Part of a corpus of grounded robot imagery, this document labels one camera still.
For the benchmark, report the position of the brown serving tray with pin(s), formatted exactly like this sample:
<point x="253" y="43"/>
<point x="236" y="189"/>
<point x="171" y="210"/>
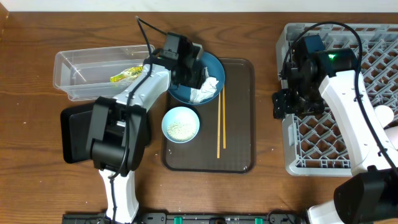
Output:
<point x="199" y="154"/>

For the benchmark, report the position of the black tray bin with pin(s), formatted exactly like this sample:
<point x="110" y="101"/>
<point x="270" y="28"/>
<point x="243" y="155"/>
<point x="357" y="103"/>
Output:
<point x="74" y="133"/>

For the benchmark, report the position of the white cup pink inside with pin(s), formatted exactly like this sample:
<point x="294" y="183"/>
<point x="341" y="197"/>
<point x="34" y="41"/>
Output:
<point x="392" y="134"/>

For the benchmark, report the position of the yellow snack wrapper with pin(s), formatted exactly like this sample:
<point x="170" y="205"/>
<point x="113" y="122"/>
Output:
<point x="127" y="75"/>

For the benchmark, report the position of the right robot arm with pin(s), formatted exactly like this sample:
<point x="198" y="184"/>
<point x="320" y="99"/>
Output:
<point x="332" y="77"/>

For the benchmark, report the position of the light blue small bowl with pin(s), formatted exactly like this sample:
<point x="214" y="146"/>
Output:
<point x="180" y="114"/>

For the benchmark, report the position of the grey dishwasher rack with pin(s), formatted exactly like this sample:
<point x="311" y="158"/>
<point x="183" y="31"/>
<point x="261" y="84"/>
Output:
<point x="313" y="145"/>

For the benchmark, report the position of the white tissue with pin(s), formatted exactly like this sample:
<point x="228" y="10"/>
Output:
<point x="207" y="90"/>

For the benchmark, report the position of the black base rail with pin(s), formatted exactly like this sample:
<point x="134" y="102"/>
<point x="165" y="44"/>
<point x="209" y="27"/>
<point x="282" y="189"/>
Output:
<point x="163" y="218"/>

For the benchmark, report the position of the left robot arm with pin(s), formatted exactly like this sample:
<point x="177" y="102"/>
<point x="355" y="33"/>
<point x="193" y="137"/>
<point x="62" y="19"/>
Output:
<point x="119" y="182"/>

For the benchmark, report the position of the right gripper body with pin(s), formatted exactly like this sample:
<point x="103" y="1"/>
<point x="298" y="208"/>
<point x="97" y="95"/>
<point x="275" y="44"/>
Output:
<point x="303" y="101"/>

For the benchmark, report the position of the clear plastic bin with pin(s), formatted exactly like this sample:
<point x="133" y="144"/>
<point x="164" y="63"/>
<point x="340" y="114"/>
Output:
<point x="85" y="74"/>

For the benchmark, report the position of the right wooden chopstick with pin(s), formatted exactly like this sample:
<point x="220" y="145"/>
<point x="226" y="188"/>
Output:
<point x="224" y="117"/>

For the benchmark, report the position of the pile of rice grains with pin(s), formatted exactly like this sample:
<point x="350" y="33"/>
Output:
<point x="180" y="131"/>

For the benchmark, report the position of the wooden chopstick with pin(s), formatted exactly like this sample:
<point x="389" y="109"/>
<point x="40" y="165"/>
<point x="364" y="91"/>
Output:
<point x="224" y="117"/>
<point x="219" y="127"/>

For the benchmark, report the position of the dark blue plate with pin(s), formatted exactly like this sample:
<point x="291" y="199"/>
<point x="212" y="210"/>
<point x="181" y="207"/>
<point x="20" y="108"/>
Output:
<point x="215" y="69"/>

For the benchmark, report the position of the left wooden chopstick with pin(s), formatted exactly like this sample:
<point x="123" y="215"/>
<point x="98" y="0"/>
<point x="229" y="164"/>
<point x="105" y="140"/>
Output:
<point x="219" y="127"/>

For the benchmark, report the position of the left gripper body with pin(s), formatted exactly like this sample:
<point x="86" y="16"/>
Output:
<point x="193" y="76"/>

